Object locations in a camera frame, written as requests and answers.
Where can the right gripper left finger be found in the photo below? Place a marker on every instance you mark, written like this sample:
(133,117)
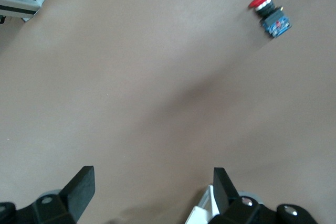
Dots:
(78,195)

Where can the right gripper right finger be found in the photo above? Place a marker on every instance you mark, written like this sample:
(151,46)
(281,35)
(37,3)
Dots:
(227,200)

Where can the white drawer cabinet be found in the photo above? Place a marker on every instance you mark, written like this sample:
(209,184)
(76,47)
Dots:
(200,213)

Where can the red mushroom push button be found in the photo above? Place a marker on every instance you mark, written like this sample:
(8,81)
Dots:
(273,16)

